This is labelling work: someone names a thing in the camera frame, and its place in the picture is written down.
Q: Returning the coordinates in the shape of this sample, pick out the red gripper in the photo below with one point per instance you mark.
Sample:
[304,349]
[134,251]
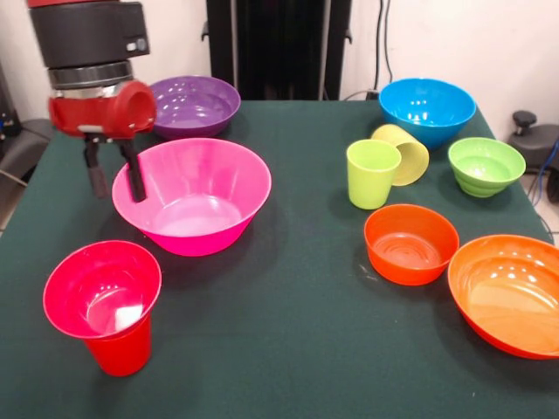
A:
[100,115]

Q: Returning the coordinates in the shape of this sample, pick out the large magenta bowl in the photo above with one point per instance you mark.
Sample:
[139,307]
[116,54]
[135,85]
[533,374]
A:
[196,196]

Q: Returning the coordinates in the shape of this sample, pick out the small crimson pink bowl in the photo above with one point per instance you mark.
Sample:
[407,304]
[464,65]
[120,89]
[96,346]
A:
[87,279]

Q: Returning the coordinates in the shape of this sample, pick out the yellow cup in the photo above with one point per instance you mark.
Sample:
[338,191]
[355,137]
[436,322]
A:
[415,161]

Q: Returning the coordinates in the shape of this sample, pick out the small orange bowl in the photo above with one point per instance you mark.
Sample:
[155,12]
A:
[410,262]

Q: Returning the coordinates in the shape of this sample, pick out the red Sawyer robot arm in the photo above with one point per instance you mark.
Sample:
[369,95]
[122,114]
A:
[87,35]

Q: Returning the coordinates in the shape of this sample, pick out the purple bowl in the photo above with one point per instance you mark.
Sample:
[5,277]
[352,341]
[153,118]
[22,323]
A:
[196,109]

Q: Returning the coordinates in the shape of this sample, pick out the black equipment box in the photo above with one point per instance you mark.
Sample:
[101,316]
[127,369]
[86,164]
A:
[6,109]

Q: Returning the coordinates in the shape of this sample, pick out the red cup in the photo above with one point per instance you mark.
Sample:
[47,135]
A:
[122,353]

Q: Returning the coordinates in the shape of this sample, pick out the black robot column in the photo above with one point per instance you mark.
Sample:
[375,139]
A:
[279,43]

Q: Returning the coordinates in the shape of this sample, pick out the dark green tablecloth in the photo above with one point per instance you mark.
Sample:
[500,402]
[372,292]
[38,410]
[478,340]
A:
[284,305]

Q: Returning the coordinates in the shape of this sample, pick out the lime green cup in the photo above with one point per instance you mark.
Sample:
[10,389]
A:
[371,183]

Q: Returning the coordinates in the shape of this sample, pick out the blue bowl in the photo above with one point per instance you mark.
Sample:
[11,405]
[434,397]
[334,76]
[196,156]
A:
[428,113]

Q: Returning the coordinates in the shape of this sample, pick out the small green bowl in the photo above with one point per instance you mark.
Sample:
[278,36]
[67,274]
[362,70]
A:
[487,170]

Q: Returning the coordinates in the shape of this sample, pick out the large orange bowl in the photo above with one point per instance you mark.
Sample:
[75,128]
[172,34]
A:
[511,301]

